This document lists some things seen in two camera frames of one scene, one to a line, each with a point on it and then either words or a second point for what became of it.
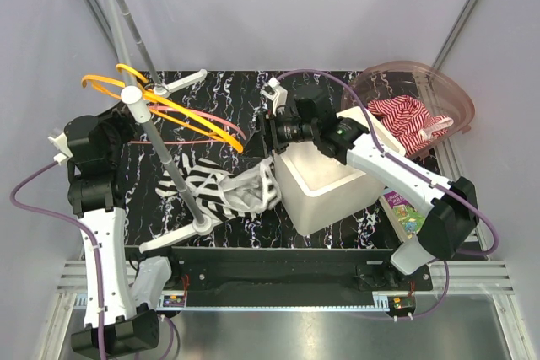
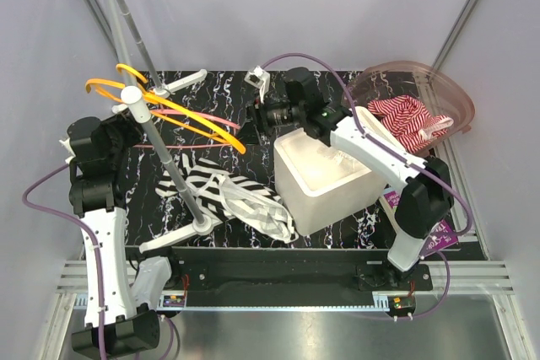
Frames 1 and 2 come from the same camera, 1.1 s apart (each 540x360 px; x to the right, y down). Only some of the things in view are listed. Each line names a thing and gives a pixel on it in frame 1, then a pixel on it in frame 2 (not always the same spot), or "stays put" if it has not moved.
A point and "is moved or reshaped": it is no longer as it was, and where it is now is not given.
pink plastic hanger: x=184 y=110 is moved or reshaped
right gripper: x=258 y=147 -> x=249 y=133
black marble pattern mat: x=192 y=166 stays put
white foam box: x=317 y=190 stays put
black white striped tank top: x=221 y=193 is moved or reshaped
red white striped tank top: x=409 y=122 stays put
